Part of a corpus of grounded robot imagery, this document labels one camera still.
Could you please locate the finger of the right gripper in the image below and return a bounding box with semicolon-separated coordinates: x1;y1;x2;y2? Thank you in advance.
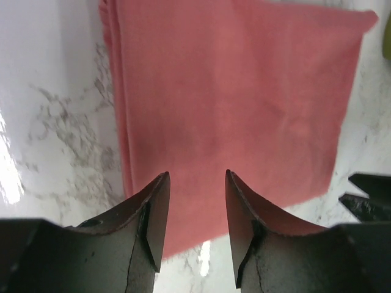
348;173;390;201
338;194;390;222

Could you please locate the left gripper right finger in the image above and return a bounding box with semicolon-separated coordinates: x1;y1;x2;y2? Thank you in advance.
225;170;333;292

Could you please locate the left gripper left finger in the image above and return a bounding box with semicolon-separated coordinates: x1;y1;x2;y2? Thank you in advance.
67;172;170;292

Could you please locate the pink t-shirt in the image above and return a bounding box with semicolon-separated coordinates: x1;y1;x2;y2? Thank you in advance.
99;1;378;258

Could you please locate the olive green plastic basket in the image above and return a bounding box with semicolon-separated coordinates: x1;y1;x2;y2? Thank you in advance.
382;13;391;60

